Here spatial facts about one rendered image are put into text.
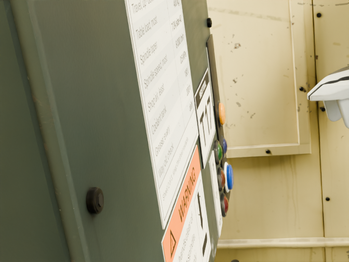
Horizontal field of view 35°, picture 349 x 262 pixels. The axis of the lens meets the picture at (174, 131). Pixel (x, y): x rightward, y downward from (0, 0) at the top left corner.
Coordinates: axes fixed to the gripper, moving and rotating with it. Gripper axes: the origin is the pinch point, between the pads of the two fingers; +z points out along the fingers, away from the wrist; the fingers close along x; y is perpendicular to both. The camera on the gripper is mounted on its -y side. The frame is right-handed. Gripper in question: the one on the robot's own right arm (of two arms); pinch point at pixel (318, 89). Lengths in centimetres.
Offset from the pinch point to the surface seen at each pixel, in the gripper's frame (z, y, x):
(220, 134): 13.3, 2.3, -0.3
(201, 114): 18.7, -4.0, -9.6
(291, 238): -28, 61, 59
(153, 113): 27.0, -9.8, -23.8
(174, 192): 26.0, -3.4, -22.1
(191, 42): 18.6, -10.6, -9.1
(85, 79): 32.0, -14.8, -32.2
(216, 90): 12.9, -2.7, 0.4
